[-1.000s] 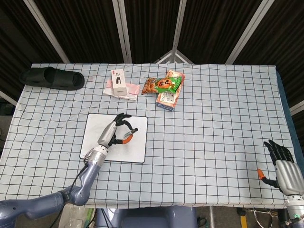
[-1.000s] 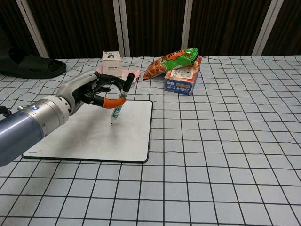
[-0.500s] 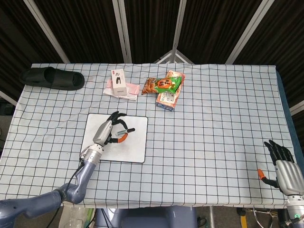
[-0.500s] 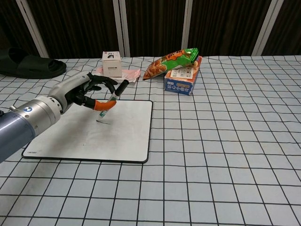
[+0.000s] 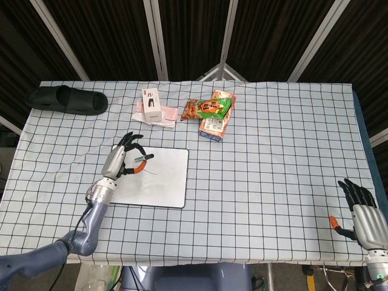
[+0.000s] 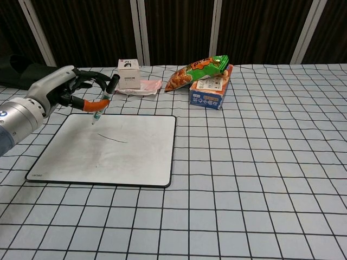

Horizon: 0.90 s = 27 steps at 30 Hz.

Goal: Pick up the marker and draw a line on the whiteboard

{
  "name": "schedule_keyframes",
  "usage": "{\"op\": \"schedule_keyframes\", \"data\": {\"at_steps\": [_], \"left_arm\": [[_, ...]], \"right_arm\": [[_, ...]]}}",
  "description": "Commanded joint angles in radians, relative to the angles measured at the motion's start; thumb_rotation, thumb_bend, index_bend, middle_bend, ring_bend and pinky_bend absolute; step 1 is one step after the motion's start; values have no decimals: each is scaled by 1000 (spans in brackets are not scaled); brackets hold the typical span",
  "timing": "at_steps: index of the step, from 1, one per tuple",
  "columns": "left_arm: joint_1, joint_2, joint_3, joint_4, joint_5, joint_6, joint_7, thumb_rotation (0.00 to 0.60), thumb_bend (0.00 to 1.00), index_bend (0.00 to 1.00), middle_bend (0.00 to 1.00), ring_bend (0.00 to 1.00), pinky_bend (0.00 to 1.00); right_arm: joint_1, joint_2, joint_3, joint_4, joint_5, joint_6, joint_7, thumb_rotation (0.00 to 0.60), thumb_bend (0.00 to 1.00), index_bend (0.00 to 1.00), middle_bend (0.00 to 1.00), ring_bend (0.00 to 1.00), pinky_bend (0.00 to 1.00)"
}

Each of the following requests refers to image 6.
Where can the dark folding partition screen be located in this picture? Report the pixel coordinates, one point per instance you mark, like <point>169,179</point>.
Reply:
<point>176,29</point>

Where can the white dry-erase board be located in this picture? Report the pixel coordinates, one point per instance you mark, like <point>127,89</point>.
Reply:
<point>114,151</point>

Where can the white black checked tablecloth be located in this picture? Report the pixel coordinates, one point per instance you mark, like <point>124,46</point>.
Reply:
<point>257,176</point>

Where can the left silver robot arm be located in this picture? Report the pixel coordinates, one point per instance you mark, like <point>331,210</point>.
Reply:
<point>19,119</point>

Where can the pink white plastic packet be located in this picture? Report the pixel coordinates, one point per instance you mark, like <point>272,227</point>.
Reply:
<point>150,85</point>

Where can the small white product box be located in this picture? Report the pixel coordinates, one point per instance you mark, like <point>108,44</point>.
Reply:
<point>129,75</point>

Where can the orange blue tissue box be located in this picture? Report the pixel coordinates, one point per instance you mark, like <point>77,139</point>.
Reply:
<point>208,94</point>

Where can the green orange snack bag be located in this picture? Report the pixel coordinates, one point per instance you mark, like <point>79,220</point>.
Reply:
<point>195,71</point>

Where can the green white marker pen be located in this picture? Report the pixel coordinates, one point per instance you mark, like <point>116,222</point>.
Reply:
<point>106,94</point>

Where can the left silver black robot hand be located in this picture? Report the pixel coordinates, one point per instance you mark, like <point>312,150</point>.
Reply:
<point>51,86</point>

